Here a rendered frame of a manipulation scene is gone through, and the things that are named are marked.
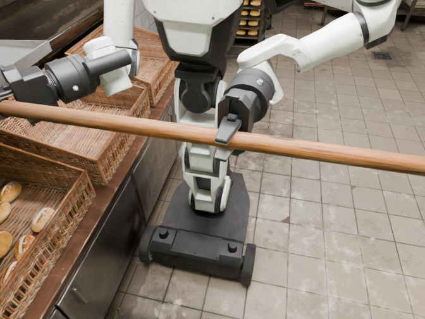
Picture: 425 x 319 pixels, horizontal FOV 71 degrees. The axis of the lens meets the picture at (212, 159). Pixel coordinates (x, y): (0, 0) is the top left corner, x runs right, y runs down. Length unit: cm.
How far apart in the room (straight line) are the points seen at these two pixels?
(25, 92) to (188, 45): 45
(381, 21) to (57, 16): 154
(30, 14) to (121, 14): 82
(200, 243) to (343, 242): 85
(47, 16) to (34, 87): 115
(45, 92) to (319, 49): 55
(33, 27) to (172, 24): 95
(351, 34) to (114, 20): 64
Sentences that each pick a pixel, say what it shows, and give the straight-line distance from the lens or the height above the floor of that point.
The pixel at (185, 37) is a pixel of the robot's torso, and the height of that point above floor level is 120.
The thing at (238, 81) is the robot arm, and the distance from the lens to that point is 57.
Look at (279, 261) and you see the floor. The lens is 177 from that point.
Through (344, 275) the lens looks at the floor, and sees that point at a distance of 183.
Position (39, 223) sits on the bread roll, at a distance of 125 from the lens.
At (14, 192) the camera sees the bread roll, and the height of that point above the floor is 62.
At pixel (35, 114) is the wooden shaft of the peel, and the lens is 63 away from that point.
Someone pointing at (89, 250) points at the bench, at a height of 52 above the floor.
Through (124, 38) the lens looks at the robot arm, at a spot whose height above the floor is 118.
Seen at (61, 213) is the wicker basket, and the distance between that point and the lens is 114.
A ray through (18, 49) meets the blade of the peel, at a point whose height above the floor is 120.
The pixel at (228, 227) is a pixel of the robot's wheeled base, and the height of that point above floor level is 17.
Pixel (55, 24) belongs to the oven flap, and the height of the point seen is 98.
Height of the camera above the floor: 153
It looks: 44 degrees down
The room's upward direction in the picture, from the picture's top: straight up
